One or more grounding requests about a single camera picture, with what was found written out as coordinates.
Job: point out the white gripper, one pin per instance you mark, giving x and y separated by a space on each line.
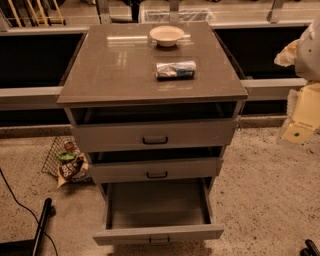
309 57

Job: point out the grey bottom drawer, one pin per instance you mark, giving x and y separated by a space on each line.
157 212

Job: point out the grey drawer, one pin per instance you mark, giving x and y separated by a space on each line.
157 164
157 212
144 127

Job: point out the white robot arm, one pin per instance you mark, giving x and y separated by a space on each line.
307 62

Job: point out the grey top drawer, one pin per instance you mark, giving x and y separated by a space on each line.
144 127

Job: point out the grey middle drawer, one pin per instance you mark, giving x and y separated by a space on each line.
157 164

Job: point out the grey drawer cabinet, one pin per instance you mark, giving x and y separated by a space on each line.
116 66

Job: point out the crushed silver blue can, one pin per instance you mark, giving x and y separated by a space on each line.
175 70

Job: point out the white bowl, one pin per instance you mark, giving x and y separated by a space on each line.
166 36

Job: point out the black object bottom right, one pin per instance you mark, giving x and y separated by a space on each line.
310 249

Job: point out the clear plastic bin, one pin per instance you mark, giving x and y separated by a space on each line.
183 15

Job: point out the brown snack bag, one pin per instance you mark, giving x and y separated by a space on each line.
73 171

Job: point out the green snack bag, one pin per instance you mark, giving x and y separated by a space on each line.
65 156

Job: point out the yellow wooden rack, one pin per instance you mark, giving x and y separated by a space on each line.
32 13

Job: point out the wire basket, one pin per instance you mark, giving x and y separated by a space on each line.
51 163

